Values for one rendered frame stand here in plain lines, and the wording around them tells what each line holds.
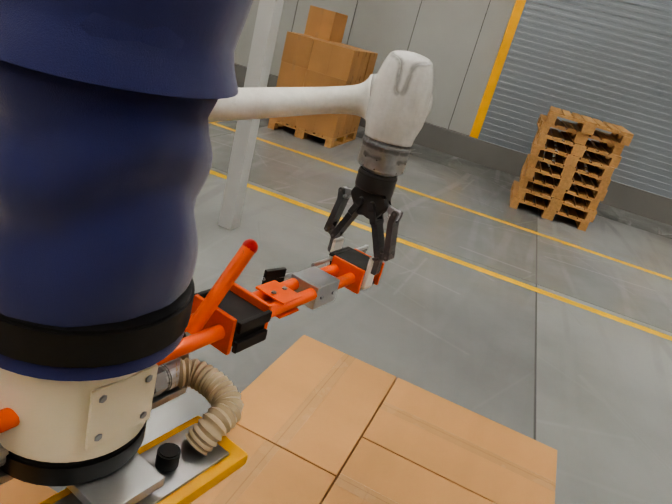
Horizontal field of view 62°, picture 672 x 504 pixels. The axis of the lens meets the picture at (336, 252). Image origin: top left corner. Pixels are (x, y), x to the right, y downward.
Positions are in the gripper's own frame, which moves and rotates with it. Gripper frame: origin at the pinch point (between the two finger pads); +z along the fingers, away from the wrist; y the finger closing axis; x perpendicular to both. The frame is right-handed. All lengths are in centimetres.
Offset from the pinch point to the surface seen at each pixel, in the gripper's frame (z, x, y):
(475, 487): 70, 53, 32
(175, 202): -25, -57, 11
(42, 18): -39, -68, 7
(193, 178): -27, -56, 11
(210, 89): -36, -57, 13
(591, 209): 95, 681, -50
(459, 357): 125, 218, -26
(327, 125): 95, 567, -398
